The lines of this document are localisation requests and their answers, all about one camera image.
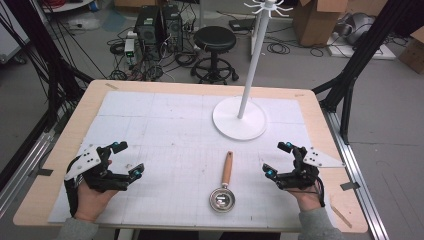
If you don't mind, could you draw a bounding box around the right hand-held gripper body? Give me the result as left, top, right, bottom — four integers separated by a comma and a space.
276, 146, 346, 191

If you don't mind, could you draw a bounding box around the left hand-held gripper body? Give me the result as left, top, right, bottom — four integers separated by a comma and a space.
64, 143, 131, 194

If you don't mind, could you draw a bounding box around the metal strainer with wooden handle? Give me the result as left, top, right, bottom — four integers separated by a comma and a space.
209, 150, 236, 213

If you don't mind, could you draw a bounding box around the white hook rack stand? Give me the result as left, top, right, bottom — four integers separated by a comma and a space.
212, 0, 294, 141

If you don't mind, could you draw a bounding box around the person's right hand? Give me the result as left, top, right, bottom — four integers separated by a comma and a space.
288, 187, 323, 212

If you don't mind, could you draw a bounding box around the person's left hand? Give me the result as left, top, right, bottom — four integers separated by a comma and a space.
73, 179, 120, 223

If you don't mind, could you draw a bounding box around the black tape strip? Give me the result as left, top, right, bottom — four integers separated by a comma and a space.
29, 168, 54, 178
339, 181, 361, 192

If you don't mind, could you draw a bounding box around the white gridded table mat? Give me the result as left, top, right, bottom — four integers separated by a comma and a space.
47, 90, 338, 232

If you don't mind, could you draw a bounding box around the white box with green light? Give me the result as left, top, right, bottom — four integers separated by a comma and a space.
123, 38, 137, 58

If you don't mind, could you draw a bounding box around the black computer tower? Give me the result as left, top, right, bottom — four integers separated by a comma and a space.
161, 3, 185, 53
133, 5, 166, 62

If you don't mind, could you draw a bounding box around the large open cardboard box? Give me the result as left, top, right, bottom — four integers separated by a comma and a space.
292, 0, 352, 47

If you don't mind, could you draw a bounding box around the white flat board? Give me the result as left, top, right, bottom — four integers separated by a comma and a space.
325, 33, 397, 61

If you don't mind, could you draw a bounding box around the black round stool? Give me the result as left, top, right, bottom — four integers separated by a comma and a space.
190, 25, 240, 85

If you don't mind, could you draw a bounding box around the flat black box on floor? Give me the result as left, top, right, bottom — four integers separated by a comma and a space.
228, 17, 256, 33

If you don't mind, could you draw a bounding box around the grey rounded appliance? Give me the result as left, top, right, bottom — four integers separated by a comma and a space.
336, 12, 376, 46

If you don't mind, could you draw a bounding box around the small cardboard box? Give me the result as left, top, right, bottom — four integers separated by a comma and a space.
397, 26, 424, 75

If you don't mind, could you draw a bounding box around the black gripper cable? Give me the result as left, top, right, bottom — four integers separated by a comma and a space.
312, 175, 326, 208

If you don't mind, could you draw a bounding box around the black wrist strap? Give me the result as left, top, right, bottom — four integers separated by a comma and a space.
64, 173, 80, 218

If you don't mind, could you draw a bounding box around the aluminium rail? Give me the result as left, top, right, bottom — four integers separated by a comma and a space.
321, 108, 390, 240
0, 131, 56, 218

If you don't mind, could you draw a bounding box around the black metal frame stand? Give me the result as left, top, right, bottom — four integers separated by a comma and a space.
312, 0, 424, 145
0, 0, 95, 133

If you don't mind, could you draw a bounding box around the coiled black cable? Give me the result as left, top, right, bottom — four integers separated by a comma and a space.
266, 42, 291, 56

